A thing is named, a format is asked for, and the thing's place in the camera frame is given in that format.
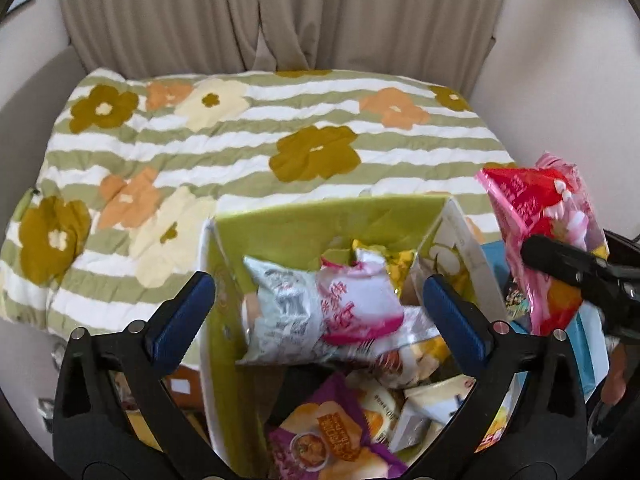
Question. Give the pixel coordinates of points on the floral striped blanket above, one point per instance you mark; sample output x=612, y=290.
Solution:
x=250, y=125

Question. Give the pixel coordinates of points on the red pink snack packet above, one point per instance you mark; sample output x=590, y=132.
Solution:
x=530, y=200

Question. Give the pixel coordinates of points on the yellow foil snack packet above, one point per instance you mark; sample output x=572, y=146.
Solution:
x=395, y=265

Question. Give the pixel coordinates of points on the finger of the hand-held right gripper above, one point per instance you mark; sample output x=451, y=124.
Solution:
x=550, y=255
x=622, y=247

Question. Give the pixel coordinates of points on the white yellow fries snack bag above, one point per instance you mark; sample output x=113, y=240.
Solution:
x=500, y=425

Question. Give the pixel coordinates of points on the white green snack bag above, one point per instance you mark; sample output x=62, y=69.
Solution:
x=280, y=310

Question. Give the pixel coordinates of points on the person's right hand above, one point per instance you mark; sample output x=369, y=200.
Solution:
x=614, y=375

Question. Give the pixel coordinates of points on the purple chip bag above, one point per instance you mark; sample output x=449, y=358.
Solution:
x=320, y=430

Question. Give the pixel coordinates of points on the pink striped snack packet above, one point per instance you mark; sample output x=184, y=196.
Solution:
x=360, y=310

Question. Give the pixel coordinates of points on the light blue plastic bag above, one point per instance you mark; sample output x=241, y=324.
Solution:
x=590, y=355

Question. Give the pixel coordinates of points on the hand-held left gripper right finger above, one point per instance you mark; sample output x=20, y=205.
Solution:
x=455, y=325

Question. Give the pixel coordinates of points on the green cardboard box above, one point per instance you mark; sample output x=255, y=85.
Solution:
x=300, y=220

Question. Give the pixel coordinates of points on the small white snack packet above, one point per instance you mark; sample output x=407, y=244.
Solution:
x=407, y=427

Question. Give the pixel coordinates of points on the white orange snack packet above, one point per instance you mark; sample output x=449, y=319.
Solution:
x=375, y=405

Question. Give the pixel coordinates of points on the white red-print snack packet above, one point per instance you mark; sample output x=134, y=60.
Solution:
x=440, y=400

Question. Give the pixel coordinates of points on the beige curtain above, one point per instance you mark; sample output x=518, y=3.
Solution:
x=250, y=10

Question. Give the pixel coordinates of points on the orange cake snack packet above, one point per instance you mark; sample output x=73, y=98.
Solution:
x=425, y=355

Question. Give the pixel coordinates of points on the dark colourful snack packet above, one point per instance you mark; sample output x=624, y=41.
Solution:
x=515, y=300

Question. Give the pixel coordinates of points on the beige bed headboard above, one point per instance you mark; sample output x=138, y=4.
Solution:
x=40, y=80

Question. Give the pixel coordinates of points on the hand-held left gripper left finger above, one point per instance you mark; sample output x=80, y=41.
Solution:
x=185, y=310

